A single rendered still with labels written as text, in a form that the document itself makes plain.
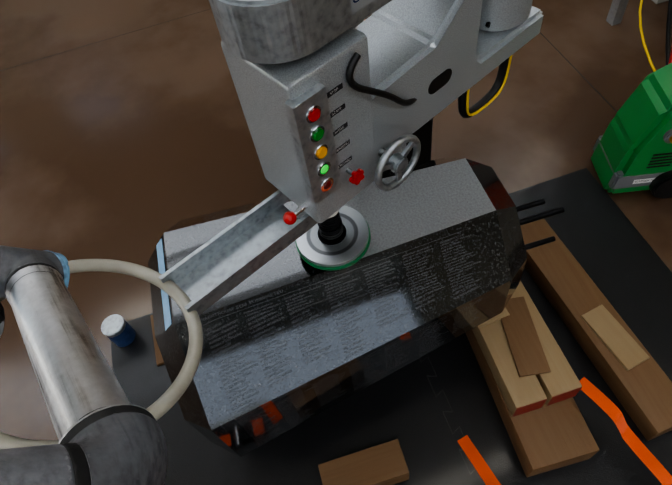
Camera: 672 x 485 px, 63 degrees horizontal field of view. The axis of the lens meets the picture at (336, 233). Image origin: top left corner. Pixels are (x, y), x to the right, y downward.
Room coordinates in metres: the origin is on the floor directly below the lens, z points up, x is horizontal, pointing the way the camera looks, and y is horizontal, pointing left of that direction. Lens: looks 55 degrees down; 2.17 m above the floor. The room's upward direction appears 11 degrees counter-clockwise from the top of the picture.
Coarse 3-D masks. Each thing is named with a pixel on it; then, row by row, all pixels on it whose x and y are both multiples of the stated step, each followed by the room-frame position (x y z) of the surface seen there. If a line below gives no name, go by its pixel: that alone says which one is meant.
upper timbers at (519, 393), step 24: (480, 336) 0.78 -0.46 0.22; (504, 336) 0.75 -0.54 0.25; (552, 336) 0.72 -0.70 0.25; (504, 360) 0.67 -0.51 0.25; (552, 360) 0.63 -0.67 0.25; (504, 384) 0.58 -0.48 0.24; (528, 384) 0.57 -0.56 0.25; (552, 384) 0.55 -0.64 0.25; (576, 384) 0.53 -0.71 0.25; (528, 408) 0.50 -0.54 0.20
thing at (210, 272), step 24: (264, 216) 0.86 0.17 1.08; (216, 240) 0.79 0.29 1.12; (240, 240) 0.80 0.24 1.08; (264, 240) 0.79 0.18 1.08; (288, 240) 0.77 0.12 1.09; (192, 264) 0.74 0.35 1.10; (216, 264) 0.74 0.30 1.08; (240, 264) 0.70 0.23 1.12; (264, 264) 0.72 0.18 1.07; (192, 288) 0.69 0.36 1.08; (216, 288) 0.65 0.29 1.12
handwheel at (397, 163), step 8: (408, 136) 0.86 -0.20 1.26; (416, 136) 0.88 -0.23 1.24; (392, 144) 0.84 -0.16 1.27; (400, 144) 0.84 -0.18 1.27; (408, 144) 0.87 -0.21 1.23; (416, 144) 0.87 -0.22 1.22; (384, 152) 0.83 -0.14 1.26; (392, 152) 0.83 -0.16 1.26; (408, 152) 0.86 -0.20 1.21; (416, 152) 0.88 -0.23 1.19; (384, 160) 0.82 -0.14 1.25; (392, 160) 0.84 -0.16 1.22; (400, 160) 0.84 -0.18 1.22; (416, 160) 0.87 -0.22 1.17; (376, 168) 0.81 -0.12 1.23; (384, 168) 0.82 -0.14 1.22; (392, 168) 0.83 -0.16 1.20; (400, 168) 0.83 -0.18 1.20; (408, 168) 0.86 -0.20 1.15; (376, 176) 0.81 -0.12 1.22; (400, 176) 0.84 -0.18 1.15; (376, 184) 0.81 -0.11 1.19; (384, 184) 0.82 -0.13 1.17; (392, 184) 0.83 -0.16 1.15
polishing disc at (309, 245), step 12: (348, 216) 0.96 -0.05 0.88; (360, 216) 0.95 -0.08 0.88; (312, 228) 0.94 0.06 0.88; (348, 228) 0.92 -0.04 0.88; (360, 228) 0.91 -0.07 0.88; (300, 240) 0.91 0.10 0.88; (312, 240) 0.90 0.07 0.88; (348, 240) 0.87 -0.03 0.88; (360, 240) 0.87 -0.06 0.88; (300, 252) 0.87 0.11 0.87; (312, 252) 0.86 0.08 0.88; (324, 252) 0.85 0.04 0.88; (336, 252) 0.84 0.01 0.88; (348, 252) 0.83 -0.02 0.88; (360, 252) 0.83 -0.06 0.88; (324, 264) 0.81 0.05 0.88; (336, 264) 0.80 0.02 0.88
